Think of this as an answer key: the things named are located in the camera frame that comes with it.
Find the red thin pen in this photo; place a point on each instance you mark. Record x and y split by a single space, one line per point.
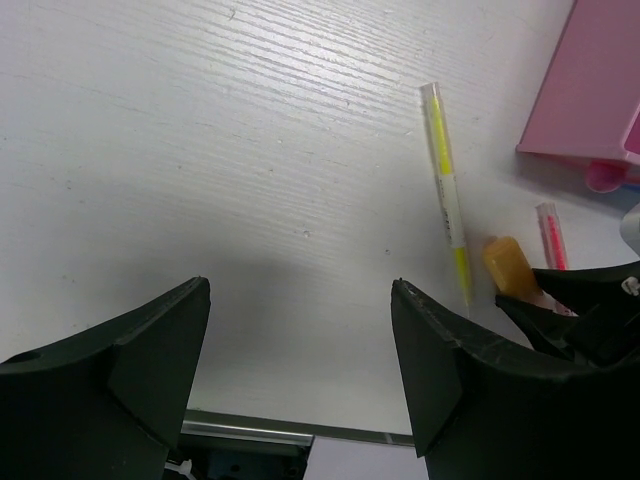
551 235

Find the orange highlighter marker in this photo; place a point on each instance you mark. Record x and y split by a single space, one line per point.
513 276

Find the pink container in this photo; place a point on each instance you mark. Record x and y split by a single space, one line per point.
586 113

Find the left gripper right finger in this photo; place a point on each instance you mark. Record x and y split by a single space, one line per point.
484 407

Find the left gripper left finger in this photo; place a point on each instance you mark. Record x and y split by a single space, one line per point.
108 402

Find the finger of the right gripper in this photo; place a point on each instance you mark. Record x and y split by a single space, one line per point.
545 329
609 290

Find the yellow thin pen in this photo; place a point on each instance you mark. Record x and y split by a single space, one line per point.
442 161

